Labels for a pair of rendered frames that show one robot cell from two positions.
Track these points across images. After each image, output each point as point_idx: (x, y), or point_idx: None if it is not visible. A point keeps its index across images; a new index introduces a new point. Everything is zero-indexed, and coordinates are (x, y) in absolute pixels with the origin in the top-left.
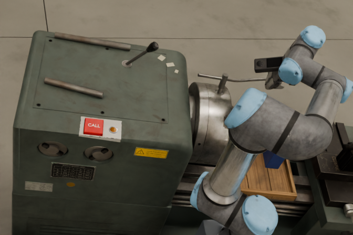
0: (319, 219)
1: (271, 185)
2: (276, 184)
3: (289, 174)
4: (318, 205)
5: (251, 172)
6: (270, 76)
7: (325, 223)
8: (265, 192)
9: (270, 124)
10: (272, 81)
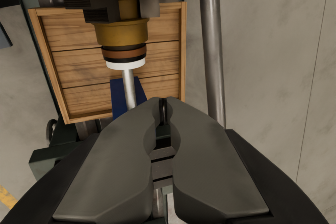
0: (46, 149)
1: (77, 88)
2: (83, 95)
3: (103, 114)
4: (64, 148)
5: (92, 58)
6: (184, 162)
7: (29, 160)
8: (51, 79)
9: None
10: (81, 214)
